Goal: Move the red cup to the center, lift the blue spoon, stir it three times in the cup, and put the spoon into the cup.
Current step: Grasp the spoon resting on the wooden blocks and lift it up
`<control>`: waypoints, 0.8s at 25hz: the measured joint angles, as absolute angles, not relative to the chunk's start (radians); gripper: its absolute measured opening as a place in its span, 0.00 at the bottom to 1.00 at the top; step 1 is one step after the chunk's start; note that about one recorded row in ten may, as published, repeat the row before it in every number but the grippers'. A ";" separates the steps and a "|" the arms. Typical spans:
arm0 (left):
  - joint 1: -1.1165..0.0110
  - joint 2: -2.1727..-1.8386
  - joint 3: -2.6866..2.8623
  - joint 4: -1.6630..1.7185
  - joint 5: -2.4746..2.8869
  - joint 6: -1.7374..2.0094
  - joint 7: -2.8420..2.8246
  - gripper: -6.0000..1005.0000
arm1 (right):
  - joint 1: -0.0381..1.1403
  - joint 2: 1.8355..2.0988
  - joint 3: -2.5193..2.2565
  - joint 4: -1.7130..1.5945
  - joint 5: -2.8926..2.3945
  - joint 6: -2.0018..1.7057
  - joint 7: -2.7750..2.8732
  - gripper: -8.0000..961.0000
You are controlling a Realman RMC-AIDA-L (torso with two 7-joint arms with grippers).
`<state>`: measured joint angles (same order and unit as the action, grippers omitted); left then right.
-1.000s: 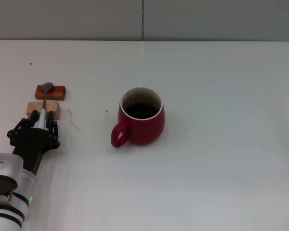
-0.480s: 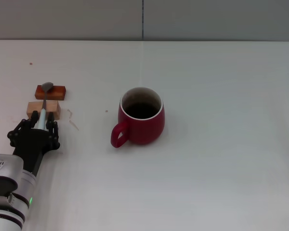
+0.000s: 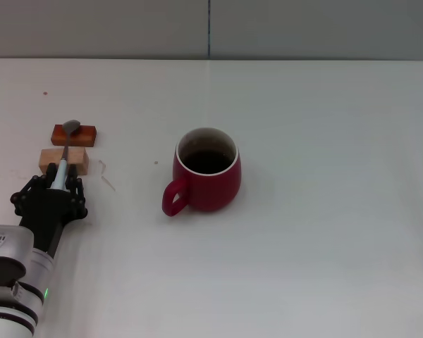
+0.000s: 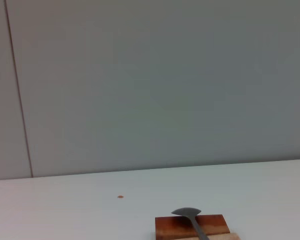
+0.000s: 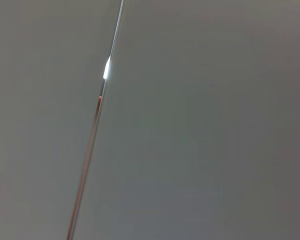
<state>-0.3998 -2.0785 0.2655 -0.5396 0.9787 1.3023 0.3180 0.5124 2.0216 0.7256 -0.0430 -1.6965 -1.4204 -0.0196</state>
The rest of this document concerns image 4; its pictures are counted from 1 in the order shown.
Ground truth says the light blue handled metal spoon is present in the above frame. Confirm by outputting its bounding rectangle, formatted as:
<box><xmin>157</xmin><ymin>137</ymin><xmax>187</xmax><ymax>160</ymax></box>
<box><xmin>171</xmin><ymin>207</ymin><xmax>211</xmax><ymax>240</ymax></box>

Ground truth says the reddish brown wooden block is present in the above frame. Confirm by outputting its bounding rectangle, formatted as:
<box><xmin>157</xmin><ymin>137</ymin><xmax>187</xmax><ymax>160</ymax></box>
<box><xmin>154</xmin><ymin>214</ymin><xmax>231</xmax><ymax>238</ymax></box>

